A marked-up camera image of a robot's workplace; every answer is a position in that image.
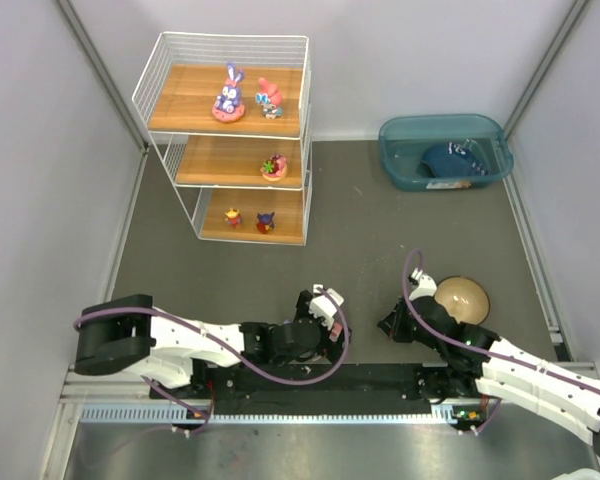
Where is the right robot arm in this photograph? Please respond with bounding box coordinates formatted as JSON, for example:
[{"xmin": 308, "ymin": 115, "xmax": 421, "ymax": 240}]
[{"xmin": 378, "ymin": 296, "xmax": 600, "ymax": 458}]

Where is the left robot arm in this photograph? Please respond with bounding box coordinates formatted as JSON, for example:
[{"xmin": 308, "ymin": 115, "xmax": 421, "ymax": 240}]
[{"xmin": 74, "ymin": 285, "xmax": 351, "ymax": 389}]

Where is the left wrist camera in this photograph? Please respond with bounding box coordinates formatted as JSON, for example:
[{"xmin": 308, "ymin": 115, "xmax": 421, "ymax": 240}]
[{"xmin": 309, "ymin": 284, "xmax": 344, "ymax": 331}]

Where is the pink bear strawberry toy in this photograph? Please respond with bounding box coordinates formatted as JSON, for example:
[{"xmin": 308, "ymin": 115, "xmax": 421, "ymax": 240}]
[{"xmin": 260, "ymin": 154, "xmax": 288, "ymax": 182}]

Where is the wooden round block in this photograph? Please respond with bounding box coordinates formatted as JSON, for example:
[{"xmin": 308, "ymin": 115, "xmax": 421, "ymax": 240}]
[{"xmin": 434, "ymin": 276, "xmax": 491, "ymax": 325}]

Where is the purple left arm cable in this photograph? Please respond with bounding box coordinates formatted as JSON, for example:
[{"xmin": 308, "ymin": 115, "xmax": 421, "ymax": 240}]
[{"xmin": 73, "ymin": 287, "xmax": 351, "ymax": 386}]

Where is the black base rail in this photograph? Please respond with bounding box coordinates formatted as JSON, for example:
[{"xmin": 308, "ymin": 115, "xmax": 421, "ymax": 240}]
[{"xmin": 204, "ymin": 363, "xmax": 461, "ymax": 416}]

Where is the yellow red toy figure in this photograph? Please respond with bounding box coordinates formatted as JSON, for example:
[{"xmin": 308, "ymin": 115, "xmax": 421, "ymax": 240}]
[{"xmin": 224, "ymin": 208, "xmax": 242, "ymax": 229}]

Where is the blue cap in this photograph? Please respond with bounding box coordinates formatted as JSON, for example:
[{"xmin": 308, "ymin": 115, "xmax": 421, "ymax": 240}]
[{"xmin": 421, "ymin": 142, "xmax": 489, "ymax": 178}]

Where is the pink bunny toy on shelf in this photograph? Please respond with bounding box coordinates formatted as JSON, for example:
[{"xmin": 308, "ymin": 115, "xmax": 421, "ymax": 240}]
[{"xmin": 255, "ymin": 77, "xmax": 283, "ymax": 119}]

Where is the purple bunny donut toy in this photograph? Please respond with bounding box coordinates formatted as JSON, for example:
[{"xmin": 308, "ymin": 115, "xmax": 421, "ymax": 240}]
[{"xmin": 212, "ymin": 62, "xmax": 246, "ymax": 123}]

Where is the teal plastic bin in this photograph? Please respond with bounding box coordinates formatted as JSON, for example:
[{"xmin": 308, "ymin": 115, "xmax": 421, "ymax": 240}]
[{"xmin": 378, "ymin": 114, "xmax": 514, "ymax": 192}]

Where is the white wire wooden shelf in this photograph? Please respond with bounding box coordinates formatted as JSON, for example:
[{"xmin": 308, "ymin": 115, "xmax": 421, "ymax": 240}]
[{"xmin": 132, "ymin": 32, "xmax": 312, "ymax": 246}]

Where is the blue caped toy figure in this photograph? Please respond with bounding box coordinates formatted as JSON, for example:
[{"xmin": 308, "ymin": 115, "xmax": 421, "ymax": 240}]
[{"xmin": 256, "ymin": 212, "xmax": 275, "ymax": 234}]

